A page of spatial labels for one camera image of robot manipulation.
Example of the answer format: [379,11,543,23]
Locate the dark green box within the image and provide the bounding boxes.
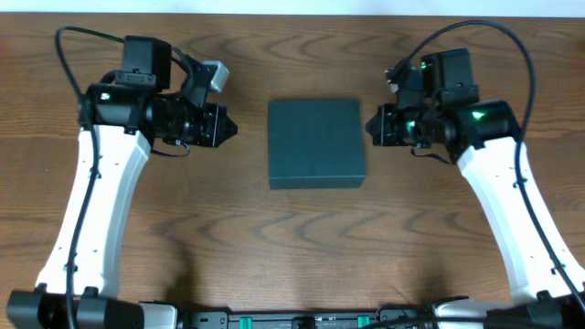
[267,99,366,190]

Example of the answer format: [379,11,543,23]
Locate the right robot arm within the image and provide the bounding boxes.
[366,48,584,328]

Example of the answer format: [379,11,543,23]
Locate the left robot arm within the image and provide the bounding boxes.
[6,36,238,328]

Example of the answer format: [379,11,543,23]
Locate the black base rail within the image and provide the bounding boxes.
[136,301,485,329]

